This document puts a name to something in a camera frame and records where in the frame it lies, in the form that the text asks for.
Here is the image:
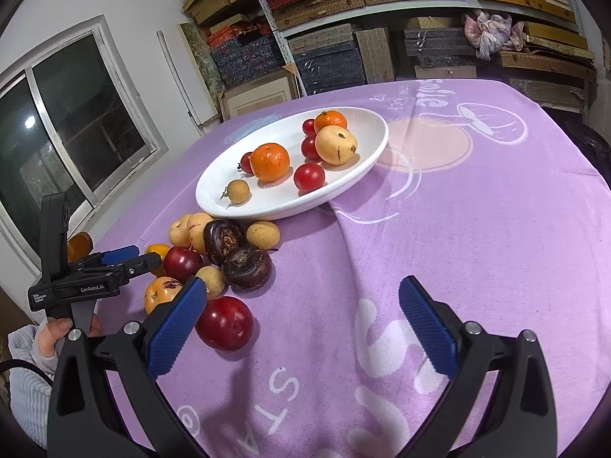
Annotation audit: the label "tan longan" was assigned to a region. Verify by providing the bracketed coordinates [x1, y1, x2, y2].
[246, 221, 281, 250]
[195, 266, 227, 299]
[220, 179, 250, 206]

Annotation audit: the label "small yellow pepino melon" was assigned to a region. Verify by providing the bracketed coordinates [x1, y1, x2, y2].
[315, 125, 358, 165]

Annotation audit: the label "large yellow pepino melon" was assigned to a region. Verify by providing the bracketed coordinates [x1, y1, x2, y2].
[144, 276, 184, 316]

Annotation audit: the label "stack of wooden frames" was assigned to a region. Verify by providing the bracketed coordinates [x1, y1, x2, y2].
[470, 0, 597, 82]

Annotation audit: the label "green marbled board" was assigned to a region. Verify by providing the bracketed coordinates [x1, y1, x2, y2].
[179, 21, 225, 94]

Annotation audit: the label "stack of floral fabric boxes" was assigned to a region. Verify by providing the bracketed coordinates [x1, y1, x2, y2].
[207, 16, 287, 89]

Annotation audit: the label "white framed sliding window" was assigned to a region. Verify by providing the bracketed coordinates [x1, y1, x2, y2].
[0, 14, 170, 292]

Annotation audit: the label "small mandarin orange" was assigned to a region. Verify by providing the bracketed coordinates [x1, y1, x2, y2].
[314, 110, 348, 134]

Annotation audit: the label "large mandarin orange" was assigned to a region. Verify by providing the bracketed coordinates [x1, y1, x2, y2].
[250, 144, 291, 182]

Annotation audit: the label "pale yellow pepino melon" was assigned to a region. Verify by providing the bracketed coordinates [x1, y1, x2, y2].
[168, 219, 192, 247]

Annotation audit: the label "white board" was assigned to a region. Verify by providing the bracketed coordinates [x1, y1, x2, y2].
[157, 30, 223, 127]

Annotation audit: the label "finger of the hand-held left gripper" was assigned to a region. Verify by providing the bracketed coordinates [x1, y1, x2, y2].
[115, 253, 163, 290]
[88, 245, 141, 268]

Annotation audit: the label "yellow-orange orange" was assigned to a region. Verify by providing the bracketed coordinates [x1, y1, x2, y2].
[144, 244, 171, 277]

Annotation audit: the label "white oval plate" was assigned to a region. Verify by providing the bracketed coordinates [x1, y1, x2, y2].
[195, 106, 390, 220]

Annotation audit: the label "grey metal shelf rack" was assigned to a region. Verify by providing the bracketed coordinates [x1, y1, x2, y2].
[241, 0, 602, 115]

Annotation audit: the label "dark bag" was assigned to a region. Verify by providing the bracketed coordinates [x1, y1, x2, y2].
[554, 110, 611, 177]

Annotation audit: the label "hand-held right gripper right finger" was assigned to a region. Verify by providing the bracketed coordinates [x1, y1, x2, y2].
[398, 276, 559, 458]

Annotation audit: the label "person's left hand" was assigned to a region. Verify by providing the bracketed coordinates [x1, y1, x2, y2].
[32, 317, 73, 358]

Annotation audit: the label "purple printed tablecloth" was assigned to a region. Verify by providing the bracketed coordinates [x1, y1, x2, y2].
[95, 79, 611, 458]

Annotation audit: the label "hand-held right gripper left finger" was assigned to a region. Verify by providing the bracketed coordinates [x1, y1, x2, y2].
[48, 276, 208, 458]

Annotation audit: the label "pink cloth bundle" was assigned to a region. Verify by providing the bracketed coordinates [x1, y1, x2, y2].
[462, 10, 526, 60]

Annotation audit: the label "framed picture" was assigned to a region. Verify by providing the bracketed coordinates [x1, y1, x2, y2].
[218, 64, 306, 122]

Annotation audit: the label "stack of dark grey boxes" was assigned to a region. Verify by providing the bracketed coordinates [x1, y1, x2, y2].
[403, 16, 478, 70]
[288, 24, 368, 96]

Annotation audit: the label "purple striped pepino melon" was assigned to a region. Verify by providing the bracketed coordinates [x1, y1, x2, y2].
[187, 213, 215, 255]

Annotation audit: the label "person's left forearm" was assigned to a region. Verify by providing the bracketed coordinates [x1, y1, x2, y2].
[7, 324, 60, 421]

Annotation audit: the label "upright woven boxes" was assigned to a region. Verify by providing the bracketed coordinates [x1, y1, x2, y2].
[354, 27, 396, 84]

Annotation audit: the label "dark red plum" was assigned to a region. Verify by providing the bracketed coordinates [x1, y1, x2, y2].
[163, 246, 206, 284]
[195, 296, 255, 352]

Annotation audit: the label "dark purple water chestnut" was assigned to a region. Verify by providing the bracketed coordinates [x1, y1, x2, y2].
[203, 219, 247, 267]
[221, 244, 273, 291]

